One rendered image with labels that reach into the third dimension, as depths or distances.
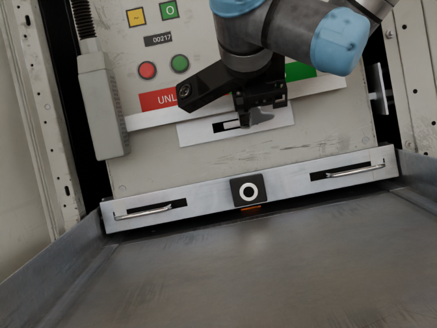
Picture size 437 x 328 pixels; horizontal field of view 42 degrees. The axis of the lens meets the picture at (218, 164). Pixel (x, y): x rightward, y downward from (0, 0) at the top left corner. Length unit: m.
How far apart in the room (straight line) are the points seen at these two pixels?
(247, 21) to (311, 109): 0.38
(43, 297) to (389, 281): 0.41
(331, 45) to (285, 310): 0.30
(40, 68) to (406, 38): 0.63
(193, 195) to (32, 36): 0.39
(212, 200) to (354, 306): 0.53
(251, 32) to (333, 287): 0.31
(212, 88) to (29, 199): 0.39
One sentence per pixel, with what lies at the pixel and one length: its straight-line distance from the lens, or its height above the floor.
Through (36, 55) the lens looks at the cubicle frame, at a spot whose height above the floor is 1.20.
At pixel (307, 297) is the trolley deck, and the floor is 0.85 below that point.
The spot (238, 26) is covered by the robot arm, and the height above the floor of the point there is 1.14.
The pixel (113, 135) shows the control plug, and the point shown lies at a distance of 0.95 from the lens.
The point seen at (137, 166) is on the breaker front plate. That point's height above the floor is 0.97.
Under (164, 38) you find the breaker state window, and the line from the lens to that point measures 1.05.
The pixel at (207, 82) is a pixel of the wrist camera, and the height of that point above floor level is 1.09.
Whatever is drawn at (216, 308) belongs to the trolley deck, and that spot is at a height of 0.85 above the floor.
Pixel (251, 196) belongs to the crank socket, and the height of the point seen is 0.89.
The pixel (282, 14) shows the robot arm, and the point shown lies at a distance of 0.69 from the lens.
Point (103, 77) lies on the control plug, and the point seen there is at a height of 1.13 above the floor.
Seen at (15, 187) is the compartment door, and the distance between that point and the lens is 1.01.
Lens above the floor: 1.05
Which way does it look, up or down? 5 degrees down
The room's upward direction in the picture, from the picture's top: 12 degrees counter-clockwise
